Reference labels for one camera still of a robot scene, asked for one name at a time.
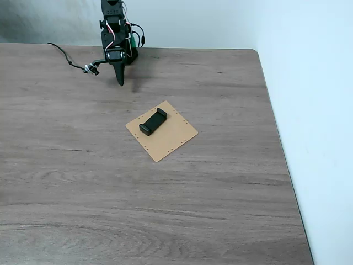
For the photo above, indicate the black block with raised ends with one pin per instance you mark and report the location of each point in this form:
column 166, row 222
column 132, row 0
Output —
column 153, row 122

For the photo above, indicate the green connector block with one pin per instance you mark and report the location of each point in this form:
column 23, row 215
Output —
column 133, row 41

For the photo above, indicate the tan square board with holes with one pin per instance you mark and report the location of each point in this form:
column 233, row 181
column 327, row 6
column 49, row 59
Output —
column 173, row 138

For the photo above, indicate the small camera on black bracket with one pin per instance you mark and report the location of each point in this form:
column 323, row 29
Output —
column 94, row 66

